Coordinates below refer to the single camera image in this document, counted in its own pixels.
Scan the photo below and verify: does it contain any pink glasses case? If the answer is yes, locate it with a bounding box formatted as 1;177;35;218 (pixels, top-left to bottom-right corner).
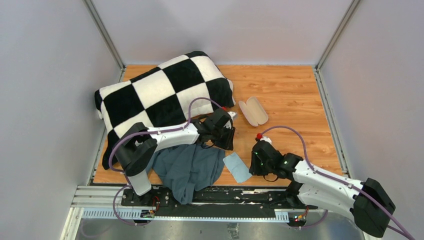
238;96;269;127

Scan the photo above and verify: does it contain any black mounting base plate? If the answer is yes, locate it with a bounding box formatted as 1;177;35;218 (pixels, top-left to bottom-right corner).
120;186;307;219

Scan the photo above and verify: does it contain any purple cable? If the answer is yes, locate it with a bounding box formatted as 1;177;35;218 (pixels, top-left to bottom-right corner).
108;97;229;227
255;125;415;240

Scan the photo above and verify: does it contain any aluminium frame rail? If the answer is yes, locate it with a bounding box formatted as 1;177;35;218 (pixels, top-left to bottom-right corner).
71;185;372;223

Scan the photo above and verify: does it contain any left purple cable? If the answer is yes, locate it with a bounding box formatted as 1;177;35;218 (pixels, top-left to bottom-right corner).
108;97;229;227

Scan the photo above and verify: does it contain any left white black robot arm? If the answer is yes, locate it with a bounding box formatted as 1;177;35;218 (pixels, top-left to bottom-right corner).
110;108;238;207

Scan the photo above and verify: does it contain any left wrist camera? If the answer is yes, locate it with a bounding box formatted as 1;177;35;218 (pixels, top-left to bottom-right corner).
221;107;238;121

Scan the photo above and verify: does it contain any light blue cleaning cloth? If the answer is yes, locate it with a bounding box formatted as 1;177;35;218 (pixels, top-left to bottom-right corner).
223;152;252;184

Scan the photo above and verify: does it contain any black white checkered pillow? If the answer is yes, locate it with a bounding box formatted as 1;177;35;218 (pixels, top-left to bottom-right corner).
94;50;236;170

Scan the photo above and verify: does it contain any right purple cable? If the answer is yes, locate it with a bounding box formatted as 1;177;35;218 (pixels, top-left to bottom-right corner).
255;125;415;240

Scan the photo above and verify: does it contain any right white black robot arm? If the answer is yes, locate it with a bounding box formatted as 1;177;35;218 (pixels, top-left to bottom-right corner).
249;140;396;238

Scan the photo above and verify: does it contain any grey blue crumpled garment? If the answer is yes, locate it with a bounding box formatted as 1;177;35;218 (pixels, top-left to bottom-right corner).
145;144;226;205

